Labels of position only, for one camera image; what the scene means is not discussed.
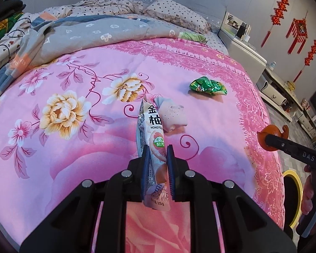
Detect grey dotted bedsheet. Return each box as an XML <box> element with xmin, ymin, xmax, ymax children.
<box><xmin>207</xmin><ymin>30</ymin><xmax>229</xmax><ymax>56</ymax></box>

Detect white cabinet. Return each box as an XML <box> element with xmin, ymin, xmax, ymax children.
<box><xmin>260</xmin><ymin>65</ymin><xmax>316</xmax><ymax>139</ymax></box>

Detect person's right hand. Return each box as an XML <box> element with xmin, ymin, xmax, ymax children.
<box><xmin>302</xmin><ymin>174</ymin><xmax>316</xmax><ymax>216</ymax></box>

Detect white nightstand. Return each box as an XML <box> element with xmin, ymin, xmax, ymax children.
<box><xmin>218</xmin><ymin>11</ymin><xmax>268</xmax><ymax>84</ymax></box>

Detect red tasselled wall ornament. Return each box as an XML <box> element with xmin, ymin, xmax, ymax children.
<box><xmin>286</xmin><ymin>11</ymin><xmax>309</xmax><ymax>55</ymax></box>

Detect black cloth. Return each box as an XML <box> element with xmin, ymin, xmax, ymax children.
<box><xmin>0</xmin><ymin>0</ymin><xmax>27</xmax><ymax>25</ymax></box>

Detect beige polka dot pillow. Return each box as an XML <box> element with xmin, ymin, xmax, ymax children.
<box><xmin>143</xmin><ymin>0</ymin><xmax>212</xmax><ymax>34</ymax></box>

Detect pink floral blanket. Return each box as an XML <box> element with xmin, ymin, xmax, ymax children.
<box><xmin>0</xmin><ymin>37</ymin><xmax>287</xmax><ymax>253</ymax></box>

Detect orange peel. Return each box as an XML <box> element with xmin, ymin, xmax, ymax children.
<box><xmin>257</xmin><ymin>124</ymin><xmax>289</xmax><ymax>151</ymax></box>

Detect grey patterned quilt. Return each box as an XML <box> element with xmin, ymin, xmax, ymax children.
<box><xmin>0</xmin><ymin>0</ymin><xmax>186</xmax><ymax>93</ymax></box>

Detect white orange snack packet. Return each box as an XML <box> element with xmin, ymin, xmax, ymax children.
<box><xmin>135</xmin><ymin>97</ymin><xmax>172</xmax><ymax>212</ymax></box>

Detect red knot wall ornament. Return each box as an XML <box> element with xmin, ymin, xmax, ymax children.
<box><xmin>293</xmin><ymin>38</ymin><xmax>316</xmax><ymax>83</ymax></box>
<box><xmin>261</xmin><ymin>0</ymin><xmax>291</xmax><ymax>47</ymax></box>

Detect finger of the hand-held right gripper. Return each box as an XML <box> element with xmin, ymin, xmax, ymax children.
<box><xmin>263</xmin><ymin>134</ymin><xmax>307</xmax><ymax>161</ymax></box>

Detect pink dotted sock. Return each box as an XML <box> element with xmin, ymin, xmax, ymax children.
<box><xmin>154</xmin><ymin>97</ymin><xmax>188</xmax><ymax>133</ymax></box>

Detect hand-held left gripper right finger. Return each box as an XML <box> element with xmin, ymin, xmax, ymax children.
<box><xmin>167</xmin><ymin>145</ymin><xmax>297</xmax><ymax>253</ymax></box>

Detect green snack wrapper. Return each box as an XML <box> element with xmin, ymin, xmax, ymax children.
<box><xmin>189</xmin><ymin>76</ymin><xmax>228</xmax><ymax>96</ymax></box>

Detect black bin with yellow rim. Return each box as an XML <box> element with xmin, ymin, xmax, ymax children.
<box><xmin>280</xmin><ymin>170</ymin><xmax>305</xmax><ymax>229</ymax></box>

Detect green leaf print pillow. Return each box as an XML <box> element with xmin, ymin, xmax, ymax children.
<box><xmin>178</xmin><ymin>31</ymin><xmax>208</xmax><ymax>43</ymax></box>

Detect green floral cloth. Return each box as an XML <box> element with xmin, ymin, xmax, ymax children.
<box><xmin>0</xmin><ymin>13</ymin><xmax>25</xmax><ymax>51</ymax></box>

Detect black box on nightstand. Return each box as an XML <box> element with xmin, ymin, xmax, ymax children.
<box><xmin>236</xmin><ymin>22</ymin><xmax>250</xmax><ymax>39</ymax></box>

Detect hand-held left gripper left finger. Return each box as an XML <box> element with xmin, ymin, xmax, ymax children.
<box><xmin>20</xmin><ymin>144</ymin><xmax>151</xmax><ymax>253</ymax></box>

